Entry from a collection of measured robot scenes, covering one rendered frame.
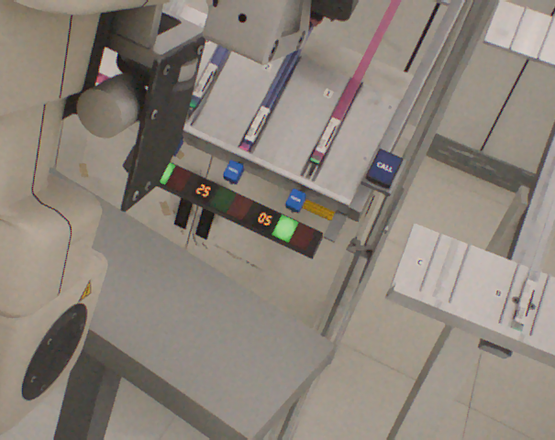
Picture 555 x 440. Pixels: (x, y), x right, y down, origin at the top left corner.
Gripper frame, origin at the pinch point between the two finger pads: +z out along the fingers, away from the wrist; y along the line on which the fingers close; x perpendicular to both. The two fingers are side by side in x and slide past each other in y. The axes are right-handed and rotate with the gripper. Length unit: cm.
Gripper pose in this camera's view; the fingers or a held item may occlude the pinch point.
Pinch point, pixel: (312, 18)
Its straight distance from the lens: 138.9
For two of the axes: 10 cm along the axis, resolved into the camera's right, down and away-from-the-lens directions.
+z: 0.5, 2.7, 9.6
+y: -9.0, -4.1, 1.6
